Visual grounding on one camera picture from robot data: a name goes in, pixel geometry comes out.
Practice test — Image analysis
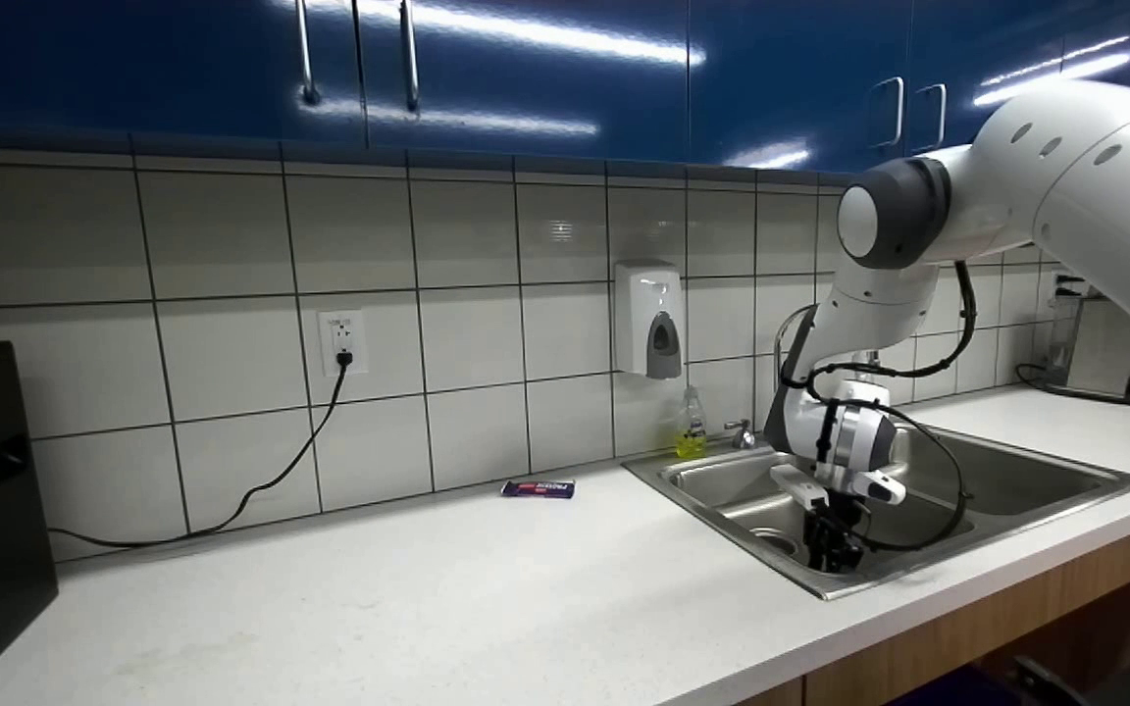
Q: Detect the white wall outlet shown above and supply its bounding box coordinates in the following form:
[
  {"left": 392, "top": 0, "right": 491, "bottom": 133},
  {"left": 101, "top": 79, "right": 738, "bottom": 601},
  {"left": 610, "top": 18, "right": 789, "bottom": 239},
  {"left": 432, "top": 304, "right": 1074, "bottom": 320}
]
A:
[{"left": 317, "top": 304, "right": 375, "bottom": 377}]

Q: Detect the purple candy bar wrapper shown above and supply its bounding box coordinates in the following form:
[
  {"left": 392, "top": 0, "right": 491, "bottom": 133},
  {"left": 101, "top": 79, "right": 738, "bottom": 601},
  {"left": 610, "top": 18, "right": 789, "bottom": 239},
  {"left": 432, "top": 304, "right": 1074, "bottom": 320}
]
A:
[{"left": 498, "top": 473, "right": 581, "bottom": 505}]

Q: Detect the silver countertop appliance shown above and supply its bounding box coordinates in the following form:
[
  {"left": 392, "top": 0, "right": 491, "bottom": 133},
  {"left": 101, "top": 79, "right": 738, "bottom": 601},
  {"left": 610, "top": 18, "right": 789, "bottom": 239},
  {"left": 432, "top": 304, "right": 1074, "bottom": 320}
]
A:
[{"left": 1047, "top": 275, "right": 1130, "bottom": 406}]

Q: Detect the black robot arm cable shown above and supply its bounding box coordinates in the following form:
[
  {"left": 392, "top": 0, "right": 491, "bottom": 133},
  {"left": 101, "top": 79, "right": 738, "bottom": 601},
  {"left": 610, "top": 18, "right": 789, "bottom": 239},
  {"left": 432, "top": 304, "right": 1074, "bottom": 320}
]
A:
[{"left": 774, "top": 254, "right": 987, "bottom": 552}]

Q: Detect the stainless steel double sink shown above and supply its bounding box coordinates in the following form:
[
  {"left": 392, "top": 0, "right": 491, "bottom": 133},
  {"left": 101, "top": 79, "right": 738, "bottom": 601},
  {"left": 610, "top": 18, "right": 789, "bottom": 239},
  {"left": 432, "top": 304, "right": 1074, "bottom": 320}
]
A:
[{"left": 626, "top": 414, "right": 1130, "bottom": 605}]

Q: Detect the wooden base cabinet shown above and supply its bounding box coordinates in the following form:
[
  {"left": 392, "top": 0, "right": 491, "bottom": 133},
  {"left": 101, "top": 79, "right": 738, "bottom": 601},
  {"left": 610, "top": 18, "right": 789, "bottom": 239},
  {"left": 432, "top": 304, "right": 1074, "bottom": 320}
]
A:
[{"left": 738, "top": 512, "right": 1130, "bottom": 706}]

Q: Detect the white wall soap dispenser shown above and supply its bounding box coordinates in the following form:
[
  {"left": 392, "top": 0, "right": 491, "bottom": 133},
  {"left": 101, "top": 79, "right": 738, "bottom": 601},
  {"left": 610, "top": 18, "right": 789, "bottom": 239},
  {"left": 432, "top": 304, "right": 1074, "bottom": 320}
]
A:
[{"left": 610, "top": 262, "right": 691, "bottom": 385}]

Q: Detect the black power cord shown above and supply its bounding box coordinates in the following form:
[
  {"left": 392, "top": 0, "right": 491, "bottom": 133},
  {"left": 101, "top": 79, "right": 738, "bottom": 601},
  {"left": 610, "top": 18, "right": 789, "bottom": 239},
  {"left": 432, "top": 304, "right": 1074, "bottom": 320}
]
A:
[{"left": 48, "top": 350, "right": 359, "bottom": 549}]

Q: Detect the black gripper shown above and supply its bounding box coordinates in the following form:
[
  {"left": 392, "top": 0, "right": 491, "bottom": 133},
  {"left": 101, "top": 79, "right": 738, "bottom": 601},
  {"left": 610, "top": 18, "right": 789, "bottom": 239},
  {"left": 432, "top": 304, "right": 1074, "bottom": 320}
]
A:
[{"left": 801, "top": 484, "right": 872, "bottom": 577}]

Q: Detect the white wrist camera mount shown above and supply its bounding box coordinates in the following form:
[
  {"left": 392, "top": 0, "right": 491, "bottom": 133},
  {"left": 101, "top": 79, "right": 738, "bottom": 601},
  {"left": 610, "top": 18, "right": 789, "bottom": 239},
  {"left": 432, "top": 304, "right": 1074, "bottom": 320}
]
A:
[{"left": 768, "top": 458, "right": 838, "bottom": 516}]

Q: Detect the silver cabinet door handle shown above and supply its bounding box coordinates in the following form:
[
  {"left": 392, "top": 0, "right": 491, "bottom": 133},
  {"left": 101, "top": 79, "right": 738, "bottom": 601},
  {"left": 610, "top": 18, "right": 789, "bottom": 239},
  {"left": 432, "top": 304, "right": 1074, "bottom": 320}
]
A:
[
  {"left": 876, "top": 73, "right": 912, "bottom": 147},
  {"left": 292, "top": 0, "right": 330, "bottom": 108},
  {"left": 921, "top": 79, "right": 955, "bottom": 147},
  {"left": 396, "top": 0, "right": 426, "bottom": 114}
]

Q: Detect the blue cabinet door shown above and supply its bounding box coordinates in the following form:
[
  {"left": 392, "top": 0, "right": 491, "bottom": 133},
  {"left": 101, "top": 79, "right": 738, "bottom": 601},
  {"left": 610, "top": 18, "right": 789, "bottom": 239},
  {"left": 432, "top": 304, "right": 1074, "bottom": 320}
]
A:
[
  {"left": 350, "top": 0, "right": 698, "bottom": 176},
  {"left": 686, "top": 0, "right": 921, "bottom": 179},
  {"left": 912, "top": 0, "right": 1130, "bottom": 173},
  {"left": 0, "top": 0, "right": 362, "bottom": 158}
]

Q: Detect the yellow dish soap bottle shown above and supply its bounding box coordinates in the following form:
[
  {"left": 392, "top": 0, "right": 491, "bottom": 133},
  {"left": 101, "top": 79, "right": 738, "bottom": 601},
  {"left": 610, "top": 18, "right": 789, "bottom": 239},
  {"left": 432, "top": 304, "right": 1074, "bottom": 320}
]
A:
[{"left": 666, "top": 385, "right": 716, "bottom": 461}]

